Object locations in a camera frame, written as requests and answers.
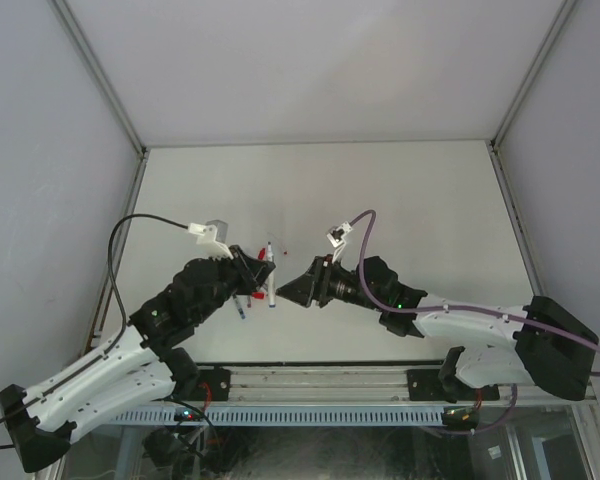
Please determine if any white marker blue end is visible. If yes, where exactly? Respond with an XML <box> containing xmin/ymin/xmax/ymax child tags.
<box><xmin>266</xmin><ymin>242</ymin><xmax>276</xmax><ymax>308</ymax></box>

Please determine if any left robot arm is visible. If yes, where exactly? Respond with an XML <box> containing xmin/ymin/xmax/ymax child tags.
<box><xmin>0</xmin><ymin>245</ymin><xmax>275</xmax><ymax>473</ymax></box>

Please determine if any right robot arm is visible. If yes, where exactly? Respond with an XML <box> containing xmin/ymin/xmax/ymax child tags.
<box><xmin>276</xmin><ymin>256</ymin><xmax>599</xmax><ymax>401</ymax></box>

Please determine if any white pen blue print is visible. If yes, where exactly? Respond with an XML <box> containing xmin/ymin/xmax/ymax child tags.
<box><xmin>232</xmin><ymin>294</ymin><xmax>246</xmax><ymax>320</ymax></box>

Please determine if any thin red tipped refill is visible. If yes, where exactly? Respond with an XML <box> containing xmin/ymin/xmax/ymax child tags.
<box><xmin>267</xmin><ymin>231</ymin><xmax>288</xmax><ymax>256</ymax></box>

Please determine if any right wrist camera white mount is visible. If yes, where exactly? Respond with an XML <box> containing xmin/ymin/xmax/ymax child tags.
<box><xmin>326</xmin><ymin>222</ymin><xmax>353</xmax><ymax>263</ymax></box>

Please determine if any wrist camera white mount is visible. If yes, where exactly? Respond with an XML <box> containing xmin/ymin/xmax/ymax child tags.
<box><xmin>326</xmin><ymin>222</ymin><xmax>353</xmax><ymax>263</ymax></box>
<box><xmin>187</xmin><ymin>220</ymin><xmax>232</xmax><ymax>259</ymax></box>

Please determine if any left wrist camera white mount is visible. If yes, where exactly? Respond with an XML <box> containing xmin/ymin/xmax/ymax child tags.
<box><xmin>187</xmin><ymin>220</ymin><xmax>232</xmax><ymax>259</ymax></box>

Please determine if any aluminium rail frame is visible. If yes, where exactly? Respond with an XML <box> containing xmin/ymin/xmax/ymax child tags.
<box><xmin>54</xmin><ymin>362</ymin><xmax>596</xmax><ymax>404</ymax></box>

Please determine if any perforated blue cable tray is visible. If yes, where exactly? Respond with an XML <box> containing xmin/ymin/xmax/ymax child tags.
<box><xmin>109</xmin><ymin>405</ymin><xmax>445</xmax><ymax>427</ymax></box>

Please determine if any black cable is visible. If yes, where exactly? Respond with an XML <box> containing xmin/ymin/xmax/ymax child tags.
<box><xmin>0</xmin><ymin>213</ymin><xmax>191</xmax><ymax>449</ymax></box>

